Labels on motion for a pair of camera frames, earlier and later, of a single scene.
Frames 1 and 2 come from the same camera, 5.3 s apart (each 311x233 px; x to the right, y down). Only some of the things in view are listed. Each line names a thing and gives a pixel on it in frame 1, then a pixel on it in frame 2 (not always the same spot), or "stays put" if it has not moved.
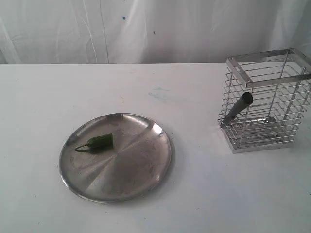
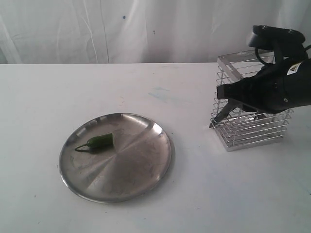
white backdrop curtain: [33, 32] stays put
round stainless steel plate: [139, 163] stays put
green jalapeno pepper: [103, 141] stays put
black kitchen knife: [245, 100] → [231, 105]
